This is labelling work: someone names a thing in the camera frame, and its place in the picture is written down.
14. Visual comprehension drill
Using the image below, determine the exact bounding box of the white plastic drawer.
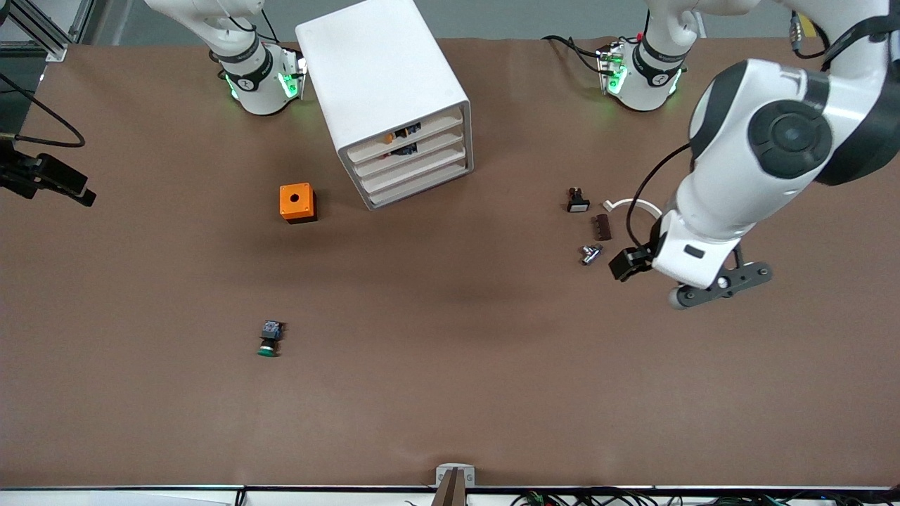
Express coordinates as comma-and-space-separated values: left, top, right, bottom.
347, 115, 465, 164
352, 132, 466, 179
363, 163, 470, 209
357, 148, 468, 194

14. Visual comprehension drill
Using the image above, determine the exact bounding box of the white drawer cabinet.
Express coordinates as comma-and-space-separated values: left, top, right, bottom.
295, 0, 474, 211

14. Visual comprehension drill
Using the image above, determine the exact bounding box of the brown pole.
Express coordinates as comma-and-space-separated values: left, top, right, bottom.
430, 469, 468, 506

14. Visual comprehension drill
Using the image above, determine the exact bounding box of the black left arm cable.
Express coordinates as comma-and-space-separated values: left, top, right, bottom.
625, 143, 694, 251

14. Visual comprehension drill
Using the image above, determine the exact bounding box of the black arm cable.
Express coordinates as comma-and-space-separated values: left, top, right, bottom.
625, 143, 694, 251
0, 73, 86, 148

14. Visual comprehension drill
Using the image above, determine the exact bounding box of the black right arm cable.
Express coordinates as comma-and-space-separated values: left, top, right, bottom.
0, 73, 86, 148

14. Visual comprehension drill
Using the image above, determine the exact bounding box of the white curved plastic bracket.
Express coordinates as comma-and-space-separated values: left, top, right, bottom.
603, 199, 663, 219

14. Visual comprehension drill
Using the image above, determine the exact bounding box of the aluminium frame profile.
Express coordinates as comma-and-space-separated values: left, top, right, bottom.
0, 0, 96, 63

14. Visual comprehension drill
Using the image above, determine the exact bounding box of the orange button enclosure box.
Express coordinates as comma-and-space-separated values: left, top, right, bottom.
279, 183, 317, 224

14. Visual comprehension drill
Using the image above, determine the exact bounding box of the black base cable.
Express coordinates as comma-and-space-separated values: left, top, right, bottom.
541, 35, 607, 75

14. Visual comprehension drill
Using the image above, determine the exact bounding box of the green push button switch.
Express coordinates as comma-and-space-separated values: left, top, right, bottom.
257, 320, 285, 358

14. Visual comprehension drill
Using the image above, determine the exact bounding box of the tangled cable bundle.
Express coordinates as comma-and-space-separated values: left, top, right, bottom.
510, 491, 900, 506

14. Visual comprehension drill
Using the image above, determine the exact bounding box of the grey metal bracket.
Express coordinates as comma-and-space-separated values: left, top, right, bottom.
435, 464, 476, 488

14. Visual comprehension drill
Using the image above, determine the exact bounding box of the white table edge rail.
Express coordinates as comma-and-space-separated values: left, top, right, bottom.
0, 485, 900, 506

